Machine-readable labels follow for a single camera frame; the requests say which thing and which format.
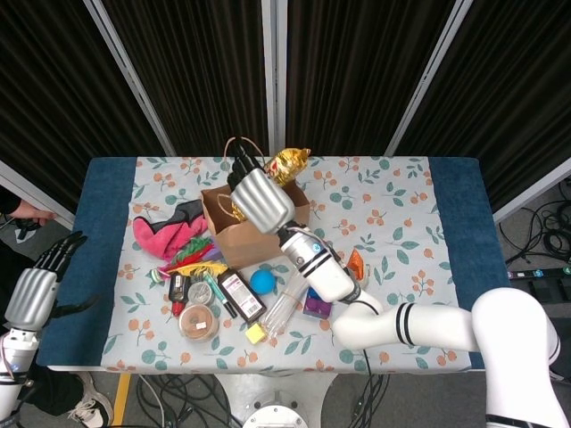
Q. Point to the brown paper bag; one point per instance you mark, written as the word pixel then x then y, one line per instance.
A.
pixel 245 247

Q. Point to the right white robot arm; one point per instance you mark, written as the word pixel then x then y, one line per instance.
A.
pixel 401 323

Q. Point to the clear tub of paper clips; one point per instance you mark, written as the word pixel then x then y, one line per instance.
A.
pixel 201 293

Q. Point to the bystander bare hand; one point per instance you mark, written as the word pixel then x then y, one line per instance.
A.
pixel 33 213

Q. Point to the magenta feather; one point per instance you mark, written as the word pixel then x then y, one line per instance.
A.
pixel 164 269

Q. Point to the pink fluffy cloth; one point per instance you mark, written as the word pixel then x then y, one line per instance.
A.
pixel 165 234

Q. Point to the black white sneaker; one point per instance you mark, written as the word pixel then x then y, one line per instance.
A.
pixel 91 410

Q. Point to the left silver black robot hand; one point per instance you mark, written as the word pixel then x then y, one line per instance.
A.
pixel 31 298

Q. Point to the green white striped tape roll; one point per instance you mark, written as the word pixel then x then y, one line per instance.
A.
pixel 157 275

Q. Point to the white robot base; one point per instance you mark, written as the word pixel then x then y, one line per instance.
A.
pixel 276 401

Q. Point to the brown bottle with white label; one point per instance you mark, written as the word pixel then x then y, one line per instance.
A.
pixel 243 296

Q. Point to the bundle of clear straws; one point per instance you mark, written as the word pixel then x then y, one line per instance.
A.
pixel 283 312

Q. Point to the yellow foam cube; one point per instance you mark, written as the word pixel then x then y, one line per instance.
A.
pixel 255 333

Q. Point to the red feather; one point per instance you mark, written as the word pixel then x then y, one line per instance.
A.
pixel 199 257

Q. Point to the bystander black clothing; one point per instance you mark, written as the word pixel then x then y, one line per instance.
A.
pixel 53 392

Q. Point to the gold biscuit pack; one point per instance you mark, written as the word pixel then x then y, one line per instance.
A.
pixel 287 167

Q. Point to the blue table cover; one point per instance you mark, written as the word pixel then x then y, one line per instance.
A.
pixel 107 187

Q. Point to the yellow feather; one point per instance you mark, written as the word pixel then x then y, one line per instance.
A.
pixel 201 269

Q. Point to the black pleated curtain panel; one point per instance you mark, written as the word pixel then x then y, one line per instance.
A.
pixel 357 67
pixel 53 89
pixel 513 89
pixel 201 67

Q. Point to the floral tablecloth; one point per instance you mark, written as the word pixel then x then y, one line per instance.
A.
pixel 379 187

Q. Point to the clear tub of rubber bands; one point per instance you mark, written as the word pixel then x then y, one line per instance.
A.
pixel 198 322

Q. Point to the purple blue toy block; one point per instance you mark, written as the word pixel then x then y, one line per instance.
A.
pixel 316 310

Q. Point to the dark grey cloth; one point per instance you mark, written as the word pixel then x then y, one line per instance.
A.
pixel 192 208

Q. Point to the green feather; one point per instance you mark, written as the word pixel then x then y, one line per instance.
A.
pixel 187 254

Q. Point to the small black box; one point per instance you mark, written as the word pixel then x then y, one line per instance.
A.
pixel 178 290

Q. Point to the orange snack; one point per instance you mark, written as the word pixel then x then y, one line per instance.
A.
pixel 358 267

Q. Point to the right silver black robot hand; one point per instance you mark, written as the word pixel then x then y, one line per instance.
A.
pixel 263 200

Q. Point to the blue ball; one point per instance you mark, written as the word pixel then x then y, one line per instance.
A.
pixel 263 282

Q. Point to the green marker pen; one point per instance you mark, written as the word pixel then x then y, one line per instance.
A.
pixel 218 292

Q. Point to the grey aluminium partition frame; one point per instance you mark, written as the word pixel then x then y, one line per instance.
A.
pixel 35 196
pixel 429 67
pixel 130 76
pixel 531 196
pixel 273 67

